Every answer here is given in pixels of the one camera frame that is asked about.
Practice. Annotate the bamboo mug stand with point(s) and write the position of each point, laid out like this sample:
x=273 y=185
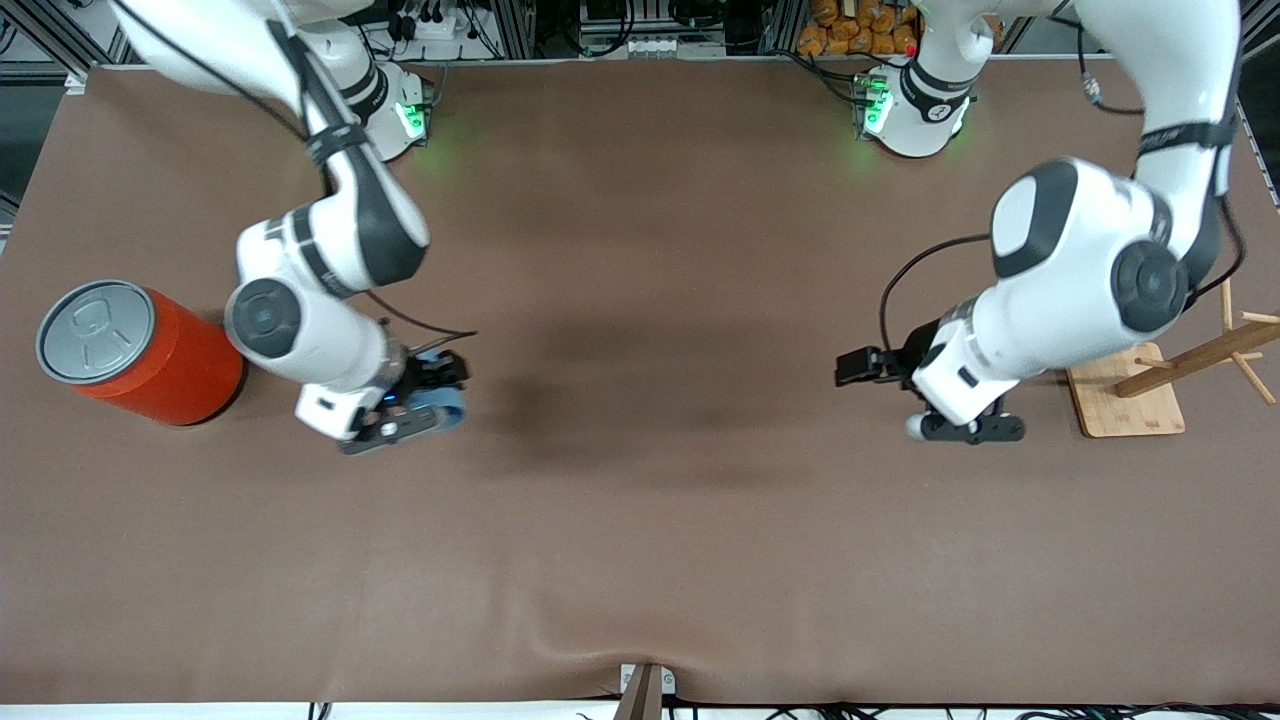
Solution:
x=1120 y=400

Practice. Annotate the brown table mat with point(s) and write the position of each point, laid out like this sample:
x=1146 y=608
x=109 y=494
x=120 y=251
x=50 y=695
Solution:
x=640 y=500

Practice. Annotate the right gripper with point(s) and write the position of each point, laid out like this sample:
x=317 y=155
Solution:
x=428 y=374

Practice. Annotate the pile of orange buns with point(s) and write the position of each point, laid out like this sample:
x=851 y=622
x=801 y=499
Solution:
x=850 y=30

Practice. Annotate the aluminium frame profile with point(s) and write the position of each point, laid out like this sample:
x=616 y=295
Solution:
x=1262 y=150
x=60 y=35
x=515 y=28

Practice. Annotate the long white power strip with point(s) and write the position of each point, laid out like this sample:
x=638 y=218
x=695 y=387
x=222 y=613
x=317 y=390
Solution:
x=670 y=46

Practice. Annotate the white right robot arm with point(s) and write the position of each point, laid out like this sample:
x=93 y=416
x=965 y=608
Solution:
x=330 y=240

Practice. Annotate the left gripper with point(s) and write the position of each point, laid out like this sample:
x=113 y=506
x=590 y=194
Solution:
x=912 y=360

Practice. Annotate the white power strip with plugs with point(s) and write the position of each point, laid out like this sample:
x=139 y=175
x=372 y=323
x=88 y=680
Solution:
x=435 y=22

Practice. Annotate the small blue cup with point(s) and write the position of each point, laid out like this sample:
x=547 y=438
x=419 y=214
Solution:
x=450 y=408

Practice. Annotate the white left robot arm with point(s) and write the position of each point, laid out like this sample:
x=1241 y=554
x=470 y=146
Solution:
x=1080 y=250

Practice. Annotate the orange can with grey lid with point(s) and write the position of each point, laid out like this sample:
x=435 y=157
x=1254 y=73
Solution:
x=170 y=360

